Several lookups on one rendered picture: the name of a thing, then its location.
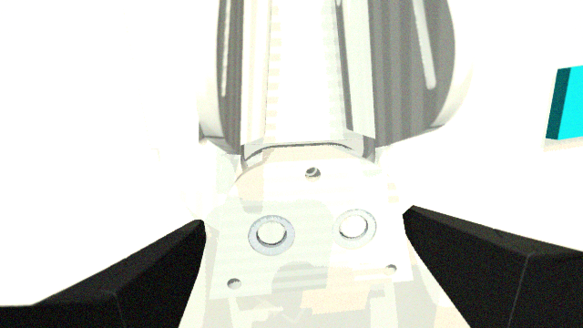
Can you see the cyan flat plate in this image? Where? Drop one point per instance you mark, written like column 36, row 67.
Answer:
column 566, row 112

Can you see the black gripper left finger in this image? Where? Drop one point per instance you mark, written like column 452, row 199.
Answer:
column 150, row 288

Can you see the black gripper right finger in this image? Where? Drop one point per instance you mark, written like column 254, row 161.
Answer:
column 498, row 279

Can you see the white housing plate with two holes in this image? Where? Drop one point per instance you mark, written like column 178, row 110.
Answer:
column 310, row 204

